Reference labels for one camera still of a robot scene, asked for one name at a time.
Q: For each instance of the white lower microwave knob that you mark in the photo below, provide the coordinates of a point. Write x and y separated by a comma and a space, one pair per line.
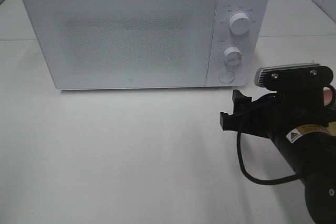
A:
232, 56

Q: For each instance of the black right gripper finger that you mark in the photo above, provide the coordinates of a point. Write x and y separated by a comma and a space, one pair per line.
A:
230, 122
240, 101

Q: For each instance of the white microwave knob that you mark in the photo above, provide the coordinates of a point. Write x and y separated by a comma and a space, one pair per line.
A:
232, 56
239, 22

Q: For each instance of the white microwave oven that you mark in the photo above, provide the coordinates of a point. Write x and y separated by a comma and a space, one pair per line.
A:
223, 38

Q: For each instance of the round door release button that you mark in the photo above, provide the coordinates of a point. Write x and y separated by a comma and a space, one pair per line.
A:
226, 77

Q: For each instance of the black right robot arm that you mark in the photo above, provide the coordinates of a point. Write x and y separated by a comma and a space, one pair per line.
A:
312, 160

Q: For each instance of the white microwave door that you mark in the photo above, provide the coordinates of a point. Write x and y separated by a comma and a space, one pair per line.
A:
118, 44

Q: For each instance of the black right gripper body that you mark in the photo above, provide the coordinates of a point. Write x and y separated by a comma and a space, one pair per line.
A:
290, 115

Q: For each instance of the white upper microwave knob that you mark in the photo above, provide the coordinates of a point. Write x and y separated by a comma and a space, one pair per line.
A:
239, 22

